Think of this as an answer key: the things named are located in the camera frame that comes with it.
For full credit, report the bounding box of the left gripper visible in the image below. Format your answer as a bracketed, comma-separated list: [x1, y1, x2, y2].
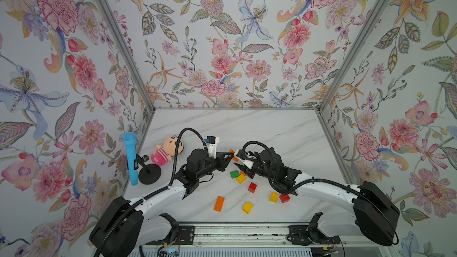
[195, 153, 235, 180]

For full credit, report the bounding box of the orange tall long brick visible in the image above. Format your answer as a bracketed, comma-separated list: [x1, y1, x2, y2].
[229, 149, 239, 163]

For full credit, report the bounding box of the red square brick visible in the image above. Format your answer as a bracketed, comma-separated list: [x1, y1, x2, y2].
[280, 195, 290, 203]
[248, 183, 257, 193]

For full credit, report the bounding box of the yellow brick front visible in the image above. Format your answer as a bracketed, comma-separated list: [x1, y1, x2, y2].
[242, 202, 253, 214]

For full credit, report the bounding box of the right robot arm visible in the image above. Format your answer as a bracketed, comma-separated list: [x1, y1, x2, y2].
[237, 149, 400, 246]

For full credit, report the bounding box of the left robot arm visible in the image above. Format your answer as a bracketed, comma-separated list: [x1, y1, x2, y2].
[89, 149, 234, 257]

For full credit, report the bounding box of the dark green square brick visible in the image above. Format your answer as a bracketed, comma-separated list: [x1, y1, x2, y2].
[230, 170, 240, 178]

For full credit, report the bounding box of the yellow brick near green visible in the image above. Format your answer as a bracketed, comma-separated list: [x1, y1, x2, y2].
[236, 174, 246, 184]

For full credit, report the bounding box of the yellow square brick right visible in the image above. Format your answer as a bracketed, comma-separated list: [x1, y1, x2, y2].
[270, 192, 279, 203]

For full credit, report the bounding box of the orange flat brick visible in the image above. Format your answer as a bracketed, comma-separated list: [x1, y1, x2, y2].
[214, 196, 225, 213]

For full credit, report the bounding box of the plush doll pink dress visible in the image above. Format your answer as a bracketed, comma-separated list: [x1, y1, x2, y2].
[151, 136, 184, 166]

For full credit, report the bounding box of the blue toy microphone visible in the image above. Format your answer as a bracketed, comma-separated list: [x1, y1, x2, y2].
[123, 132, 139, 186]

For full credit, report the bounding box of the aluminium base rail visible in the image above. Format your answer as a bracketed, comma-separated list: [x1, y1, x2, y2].
[135, 222, 373, 248]

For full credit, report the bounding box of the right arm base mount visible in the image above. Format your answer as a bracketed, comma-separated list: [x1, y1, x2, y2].
[286, 213, 341, 246]

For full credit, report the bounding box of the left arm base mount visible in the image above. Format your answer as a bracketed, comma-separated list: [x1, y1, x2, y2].
[158, 214, 195, 246]

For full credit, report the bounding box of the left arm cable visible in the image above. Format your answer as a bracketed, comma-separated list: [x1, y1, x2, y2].
[92, 127, 208, 257]

